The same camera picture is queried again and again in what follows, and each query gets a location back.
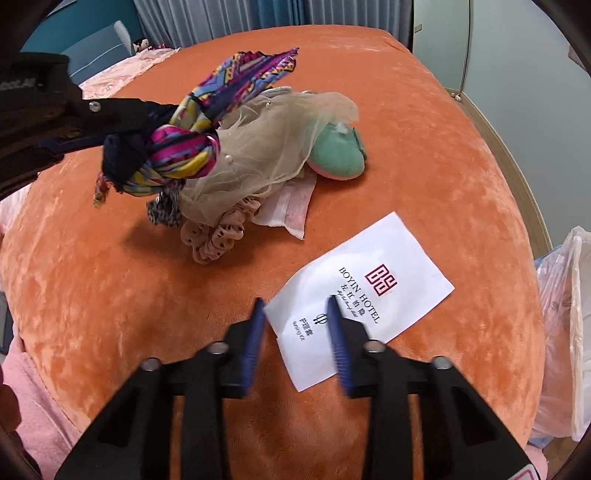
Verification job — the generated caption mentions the beige tulle veil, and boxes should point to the beige tulle veil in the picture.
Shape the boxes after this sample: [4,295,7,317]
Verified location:
[185,89,361,219]

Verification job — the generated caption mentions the pink lace pillow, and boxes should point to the pink lace pillow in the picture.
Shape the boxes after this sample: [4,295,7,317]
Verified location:
[78,46,182,100]

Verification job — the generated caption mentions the green slipper pink sole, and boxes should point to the green slipper pink sole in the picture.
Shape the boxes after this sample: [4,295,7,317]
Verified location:
[307,119,369,179]

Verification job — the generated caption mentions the pink blanket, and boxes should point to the pink blanket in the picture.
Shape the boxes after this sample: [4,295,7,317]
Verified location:
[0,332,95,480]

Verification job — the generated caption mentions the blue curtain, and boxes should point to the blue curtain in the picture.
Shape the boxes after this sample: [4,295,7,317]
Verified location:
[253,0,282,33]

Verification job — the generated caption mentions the white paper packet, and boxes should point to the white paper packet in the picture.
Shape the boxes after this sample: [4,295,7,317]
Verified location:
[263,211,456,393]

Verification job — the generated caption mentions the light blue padded headboard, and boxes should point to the light blue padded headboard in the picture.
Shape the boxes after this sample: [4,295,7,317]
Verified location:
[59,22,140,86]

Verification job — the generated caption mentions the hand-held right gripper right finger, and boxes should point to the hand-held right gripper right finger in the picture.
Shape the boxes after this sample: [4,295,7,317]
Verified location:
[327,295,532,480]

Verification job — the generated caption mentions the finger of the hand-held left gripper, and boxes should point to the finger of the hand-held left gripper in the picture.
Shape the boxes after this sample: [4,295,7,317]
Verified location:
[79,98,180,137]

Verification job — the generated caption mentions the orange plush blanket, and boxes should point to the orange plush blanket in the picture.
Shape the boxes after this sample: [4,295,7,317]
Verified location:
[0,25,546,480]

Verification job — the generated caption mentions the standing mirror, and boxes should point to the standing mirror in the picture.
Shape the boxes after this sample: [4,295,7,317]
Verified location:
[410,0,472,100]

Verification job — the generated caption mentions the leopard print scrunchie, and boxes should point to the leopard print scrunchie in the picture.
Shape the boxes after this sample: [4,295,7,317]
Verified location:
[146,181,186,228]

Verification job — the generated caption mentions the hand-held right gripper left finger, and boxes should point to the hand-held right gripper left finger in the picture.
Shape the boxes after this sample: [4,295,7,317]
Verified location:
[54,298,269,480]

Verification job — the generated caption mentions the bin with white plastic liner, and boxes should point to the bin with white plastic liner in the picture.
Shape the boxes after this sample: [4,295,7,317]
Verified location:
[530,225,591,446]

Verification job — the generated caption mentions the grey curtain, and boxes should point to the grey curtain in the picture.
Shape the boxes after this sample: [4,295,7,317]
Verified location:
[137,0,257,49]
[277,0,414,47]

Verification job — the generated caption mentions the colourful patterned scarf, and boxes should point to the colourful patterned scarf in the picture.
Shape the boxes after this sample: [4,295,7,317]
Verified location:
[92,46,301,209]

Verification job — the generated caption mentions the beige dotted scrunchie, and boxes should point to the beige dotted scrunchie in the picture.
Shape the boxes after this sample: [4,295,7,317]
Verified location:
[180,196,253,265]

